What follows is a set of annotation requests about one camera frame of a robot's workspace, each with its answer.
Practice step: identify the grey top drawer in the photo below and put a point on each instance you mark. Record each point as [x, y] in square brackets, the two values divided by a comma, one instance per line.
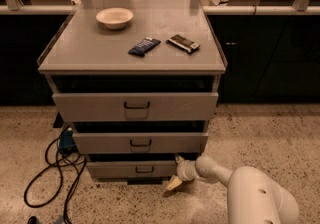
[84, 107]

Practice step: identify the white ceramic bowl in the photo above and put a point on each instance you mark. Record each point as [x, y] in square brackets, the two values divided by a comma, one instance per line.
[115, 18]

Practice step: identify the black chocolate bar wrapper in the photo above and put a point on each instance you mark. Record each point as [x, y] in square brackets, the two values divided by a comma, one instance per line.
[183, 43]

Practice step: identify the grey middle drawer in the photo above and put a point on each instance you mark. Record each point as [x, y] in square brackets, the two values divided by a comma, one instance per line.
[125, 143]

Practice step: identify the blue snack bar wrapper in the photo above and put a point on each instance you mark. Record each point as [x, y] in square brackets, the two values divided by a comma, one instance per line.
[143, 47]

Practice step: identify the white horizontal rail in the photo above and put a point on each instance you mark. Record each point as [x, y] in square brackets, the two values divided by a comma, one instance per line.
[209, 10]

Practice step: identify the blue power box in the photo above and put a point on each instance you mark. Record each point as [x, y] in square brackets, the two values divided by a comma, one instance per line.
[66, 143]

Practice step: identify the grey drawer cabinet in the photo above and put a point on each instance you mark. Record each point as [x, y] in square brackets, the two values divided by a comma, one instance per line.
[90, 58]

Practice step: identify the grey drawer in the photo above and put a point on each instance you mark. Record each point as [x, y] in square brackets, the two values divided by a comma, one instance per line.
[84, 107]
[131, 169]
[125, 143]

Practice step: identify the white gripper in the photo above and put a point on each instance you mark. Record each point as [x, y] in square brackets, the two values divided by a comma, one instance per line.
[182, 170]

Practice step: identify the grey bottom drawer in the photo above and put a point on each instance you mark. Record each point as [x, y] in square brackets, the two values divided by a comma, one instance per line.
[131, 169]

